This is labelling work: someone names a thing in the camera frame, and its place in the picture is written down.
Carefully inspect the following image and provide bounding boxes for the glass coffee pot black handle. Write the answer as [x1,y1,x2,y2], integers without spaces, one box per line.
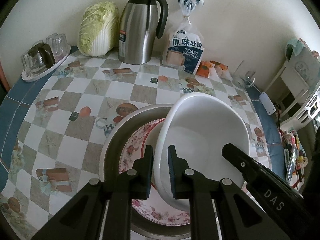
[28,42,55,71]

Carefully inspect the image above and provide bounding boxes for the toast bread bag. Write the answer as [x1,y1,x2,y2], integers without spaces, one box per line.
[162,0,204,74]

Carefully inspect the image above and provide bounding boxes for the white lattice chair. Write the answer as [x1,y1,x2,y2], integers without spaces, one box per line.
[280,82,319,131]

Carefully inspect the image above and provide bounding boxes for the clear glass mug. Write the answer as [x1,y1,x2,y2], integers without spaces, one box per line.
[232,60,256,88]

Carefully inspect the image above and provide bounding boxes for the colourful clutter pile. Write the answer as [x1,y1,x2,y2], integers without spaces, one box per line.
[279,128,309,191]

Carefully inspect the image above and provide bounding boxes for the white tray with glasses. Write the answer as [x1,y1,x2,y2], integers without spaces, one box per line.
[21,33,71,82]

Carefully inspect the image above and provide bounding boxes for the white shelf unit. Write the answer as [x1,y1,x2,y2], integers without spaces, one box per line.
[264,38,319,117]

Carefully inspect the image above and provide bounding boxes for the white power adapter box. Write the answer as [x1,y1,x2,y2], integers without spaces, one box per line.
[259,92,276,115]

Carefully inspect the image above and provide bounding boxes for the round floral rim plate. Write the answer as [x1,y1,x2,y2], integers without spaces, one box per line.
[118,118,190,226]

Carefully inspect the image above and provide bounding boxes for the stainless steel thermos jug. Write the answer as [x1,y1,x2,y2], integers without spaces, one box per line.
[118,0,169,64]

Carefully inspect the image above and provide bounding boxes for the small white square bowl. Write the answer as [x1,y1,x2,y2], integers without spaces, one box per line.
[153,93,250,211]

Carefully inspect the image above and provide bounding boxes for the checkered blue-edged tablecloth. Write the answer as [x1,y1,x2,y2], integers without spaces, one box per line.
[1,51,284,239]

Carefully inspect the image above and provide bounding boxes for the napa cabbage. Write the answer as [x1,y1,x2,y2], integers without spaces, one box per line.
[77,1,119,57]

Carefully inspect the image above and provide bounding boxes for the orange snack packet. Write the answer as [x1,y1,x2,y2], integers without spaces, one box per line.
[196,61,214,78]
[210,61,231,80]

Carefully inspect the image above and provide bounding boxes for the stainless steel round tray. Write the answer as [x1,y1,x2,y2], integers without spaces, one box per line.
[99,103,190,239]

